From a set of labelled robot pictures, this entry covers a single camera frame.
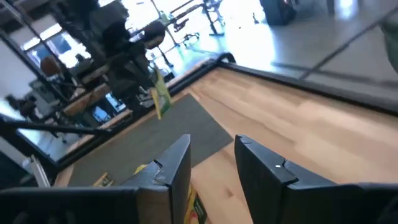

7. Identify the lemon lime tea packet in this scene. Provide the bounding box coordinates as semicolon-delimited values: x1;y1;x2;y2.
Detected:
149;68;174;121

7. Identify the grey woven placemat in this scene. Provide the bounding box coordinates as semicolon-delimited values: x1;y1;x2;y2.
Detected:
67;93;234;188

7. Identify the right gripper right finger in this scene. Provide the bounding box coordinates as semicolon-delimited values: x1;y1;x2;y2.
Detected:
234;134;340;224

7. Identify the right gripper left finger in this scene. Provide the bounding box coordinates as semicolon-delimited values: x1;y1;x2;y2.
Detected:
121;134;191;224

